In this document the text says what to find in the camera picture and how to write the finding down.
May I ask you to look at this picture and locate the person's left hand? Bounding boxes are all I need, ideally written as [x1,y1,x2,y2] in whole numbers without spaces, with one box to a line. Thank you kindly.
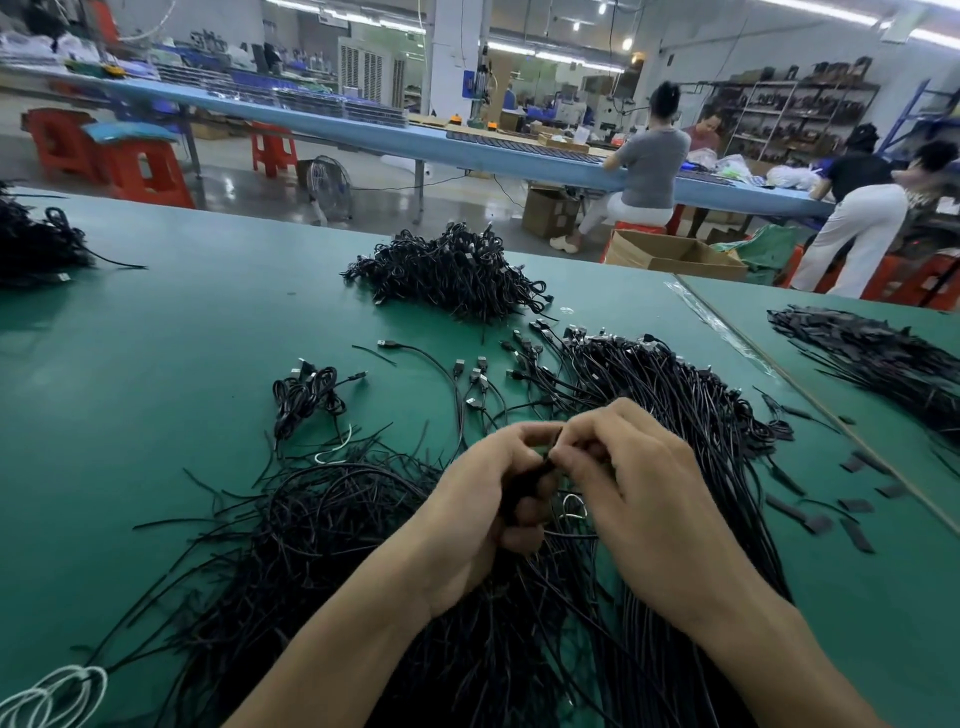
[393,420,569,617]

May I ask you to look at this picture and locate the person's right hand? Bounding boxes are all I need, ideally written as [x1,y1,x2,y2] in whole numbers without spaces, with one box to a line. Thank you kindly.
[547,397,774,639]

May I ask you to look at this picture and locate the bundle of long black cables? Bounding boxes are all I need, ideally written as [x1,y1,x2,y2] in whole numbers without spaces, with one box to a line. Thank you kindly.
[502,322,797,728]

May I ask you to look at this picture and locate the pile of black cables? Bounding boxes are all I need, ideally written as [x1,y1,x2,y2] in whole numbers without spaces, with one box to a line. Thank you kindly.
[90,337,647,728]

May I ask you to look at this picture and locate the heap of black cables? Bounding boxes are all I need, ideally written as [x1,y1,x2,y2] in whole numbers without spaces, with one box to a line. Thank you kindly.
[342,222,554,324]
[0,183,147,290]

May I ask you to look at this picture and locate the spread of straight black cables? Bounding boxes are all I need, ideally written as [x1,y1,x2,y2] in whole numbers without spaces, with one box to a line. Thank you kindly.
[768,304,960,444]

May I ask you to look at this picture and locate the person's left forearm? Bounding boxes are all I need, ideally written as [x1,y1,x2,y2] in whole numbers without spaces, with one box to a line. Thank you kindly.
[225,562,470,728]

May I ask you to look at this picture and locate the person's right forearm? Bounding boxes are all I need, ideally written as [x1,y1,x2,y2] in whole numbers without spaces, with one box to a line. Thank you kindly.
[697,577,887,728]

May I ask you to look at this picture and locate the scattered dark tie pieces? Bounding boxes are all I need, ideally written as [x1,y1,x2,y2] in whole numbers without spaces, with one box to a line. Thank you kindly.
[754,387,912,557]

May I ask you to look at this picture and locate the open cardboard box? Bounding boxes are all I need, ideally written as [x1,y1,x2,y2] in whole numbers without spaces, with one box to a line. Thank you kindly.
[603,229,749,282]

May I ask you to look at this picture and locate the green bag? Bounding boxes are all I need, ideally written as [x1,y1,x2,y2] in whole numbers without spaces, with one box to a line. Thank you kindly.
[723,225,812,287]

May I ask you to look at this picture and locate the small cardboard box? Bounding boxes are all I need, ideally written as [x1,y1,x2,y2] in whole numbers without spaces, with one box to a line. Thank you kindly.
[522,186,584,240]

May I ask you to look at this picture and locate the red plastic stool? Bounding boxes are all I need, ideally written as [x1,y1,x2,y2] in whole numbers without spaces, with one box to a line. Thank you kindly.
[249,123,299,180]
[862,252,960,312]
[22,108,96,182]

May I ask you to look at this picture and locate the pile of white bags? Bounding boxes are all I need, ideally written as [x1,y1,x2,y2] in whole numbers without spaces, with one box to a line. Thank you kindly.
[717,150,842,191]

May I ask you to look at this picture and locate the grey floor fan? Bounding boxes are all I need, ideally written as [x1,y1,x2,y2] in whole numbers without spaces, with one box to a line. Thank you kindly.
[297,156,356,227]

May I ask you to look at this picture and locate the long blue workbench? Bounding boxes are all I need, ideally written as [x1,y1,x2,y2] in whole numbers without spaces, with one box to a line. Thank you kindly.
[37,67,837,222]

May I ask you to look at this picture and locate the metal storage shelf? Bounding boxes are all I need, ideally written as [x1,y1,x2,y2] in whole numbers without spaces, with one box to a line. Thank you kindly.
[708,57,884,164]

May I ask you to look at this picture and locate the white pillar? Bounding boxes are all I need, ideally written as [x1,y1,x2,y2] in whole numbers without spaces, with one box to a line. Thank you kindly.
[424,0,489,122]

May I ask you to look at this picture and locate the blue metal rack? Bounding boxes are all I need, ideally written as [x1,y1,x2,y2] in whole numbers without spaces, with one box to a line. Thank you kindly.
[882,78,960,152]

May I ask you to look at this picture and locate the red stool with blue seat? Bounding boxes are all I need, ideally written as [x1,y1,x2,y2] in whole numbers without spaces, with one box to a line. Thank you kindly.
[82,123,197,209]

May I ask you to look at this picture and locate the bunch of white wire rings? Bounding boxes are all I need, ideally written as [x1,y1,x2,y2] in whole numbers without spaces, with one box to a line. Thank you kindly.
[0,664,110,728]

